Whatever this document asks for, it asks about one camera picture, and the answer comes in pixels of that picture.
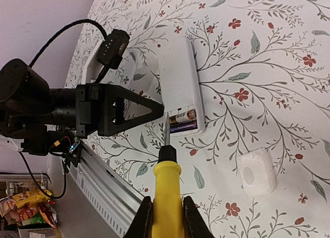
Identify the white remote control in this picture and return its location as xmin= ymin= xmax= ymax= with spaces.
xmin=158 ymin=37 xmax=205 ymax=137

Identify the yellow handled screwdriver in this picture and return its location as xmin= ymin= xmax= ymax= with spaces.
xmin=152 ymin=113 xmax=185 ymax=237

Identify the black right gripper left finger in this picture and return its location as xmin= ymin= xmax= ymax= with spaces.
xmin=125 ymin=196 xmax=153 ymax=238

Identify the floral patterned table mat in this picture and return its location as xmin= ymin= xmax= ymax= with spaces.
xmin=64 ymin=0 xmax=330 ymax=238

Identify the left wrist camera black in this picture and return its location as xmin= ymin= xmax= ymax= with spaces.
xmin=97 ymin=29 xmax=130 ymax=70

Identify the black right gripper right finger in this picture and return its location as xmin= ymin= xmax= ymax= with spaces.
xmin=183 ymin=196 xmax=214 ymax=238

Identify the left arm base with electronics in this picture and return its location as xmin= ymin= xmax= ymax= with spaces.
xmin=48 ymin=136 xmax=82 ymax=174

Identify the snack bags pile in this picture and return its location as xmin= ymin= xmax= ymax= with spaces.
xmin=1 ymin=191 xmax=58 ymax=229

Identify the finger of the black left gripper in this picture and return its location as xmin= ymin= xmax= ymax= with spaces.
xmin=97 ymin=84 xmax=164 ymax=135

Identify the white battery cover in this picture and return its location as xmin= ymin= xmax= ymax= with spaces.
xmin=237 ymin=148 xmax=276 ymax=197

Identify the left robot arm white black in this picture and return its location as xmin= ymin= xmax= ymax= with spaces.
xmin=1 ymin=59 xmax=164 ymax=156

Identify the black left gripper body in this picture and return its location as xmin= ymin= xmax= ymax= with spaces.
xmin=1 ymin=58 xmax=104 ymax=139

